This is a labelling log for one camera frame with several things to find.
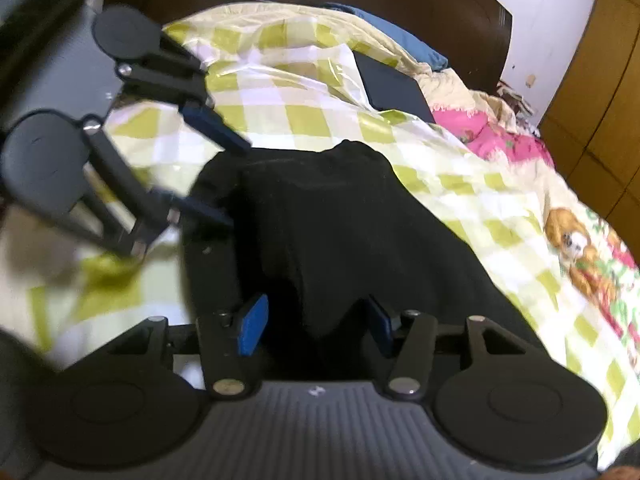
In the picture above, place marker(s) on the wooden wardrobe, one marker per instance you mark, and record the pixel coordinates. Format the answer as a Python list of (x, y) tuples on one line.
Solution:
[(610, 85)]

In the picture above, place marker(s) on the blue pillow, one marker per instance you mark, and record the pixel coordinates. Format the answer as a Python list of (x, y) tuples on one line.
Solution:
[(400, 35)]

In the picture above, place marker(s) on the yellow-green checked bedsheet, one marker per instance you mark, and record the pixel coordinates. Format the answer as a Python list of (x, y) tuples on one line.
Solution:
[(300, 105)]

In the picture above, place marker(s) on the black pants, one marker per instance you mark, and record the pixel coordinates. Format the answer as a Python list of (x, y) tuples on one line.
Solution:
[(325, 240)]

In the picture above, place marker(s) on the pink floral blanket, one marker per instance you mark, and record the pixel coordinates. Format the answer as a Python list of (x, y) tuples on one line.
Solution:
[(495, 140)]

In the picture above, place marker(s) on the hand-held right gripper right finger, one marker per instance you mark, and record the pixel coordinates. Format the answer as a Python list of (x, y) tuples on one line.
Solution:
[(381, 330)]

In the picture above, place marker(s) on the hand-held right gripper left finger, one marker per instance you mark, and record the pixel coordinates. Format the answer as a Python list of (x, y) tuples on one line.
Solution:
[(251, 327)]

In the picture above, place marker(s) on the heap of crumpled clothes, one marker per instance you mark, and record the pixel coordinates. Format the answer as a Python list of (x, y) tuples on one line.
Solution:
[(515, 100)]

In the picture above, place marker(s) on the dark blue folded cloth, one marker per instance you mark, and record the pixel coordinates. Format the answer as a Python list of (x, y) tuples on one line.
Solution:
[(390, 85)]

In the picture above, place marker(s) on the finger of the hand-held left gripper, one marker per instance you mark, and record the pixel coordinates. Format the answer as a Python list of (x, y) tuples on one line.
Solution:
[(205, 210), (210, 120)]

